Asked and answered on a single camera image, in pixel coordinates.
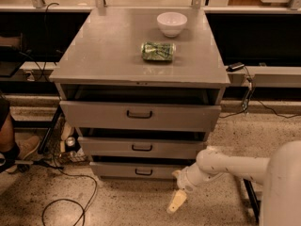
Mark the wire basket with items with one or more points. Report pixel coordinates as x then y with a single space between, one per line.
67 148

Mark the person leg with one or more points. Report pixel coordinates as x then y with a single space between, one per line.
7 139

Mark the grey bottom drawer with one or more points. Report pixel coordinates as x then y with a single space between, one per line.
128 170

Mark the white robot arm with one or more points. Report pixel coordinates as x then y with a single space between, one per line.
280 176

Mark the grey middle drawer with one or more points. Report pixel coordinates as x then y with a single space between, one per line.
147 148

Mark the grey drawer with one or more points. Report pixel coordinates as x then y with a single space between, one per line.
128 170
183 118
147 148

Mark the grey drawer cabinet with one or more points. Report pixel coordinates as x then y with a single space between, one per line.
104 64

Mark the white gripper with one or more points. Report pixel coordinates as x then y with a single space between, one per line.
184 182

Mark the black metal stand frame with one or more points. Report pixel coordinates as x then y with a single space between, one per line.
255 203

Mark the grey top drawer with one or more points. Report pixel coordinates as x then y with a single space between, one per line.
183 118

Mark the white bowl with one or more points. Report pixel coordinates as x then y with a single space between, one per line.
171 24

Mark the black power adapter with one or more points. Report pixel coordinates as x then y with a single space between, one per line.
235 67

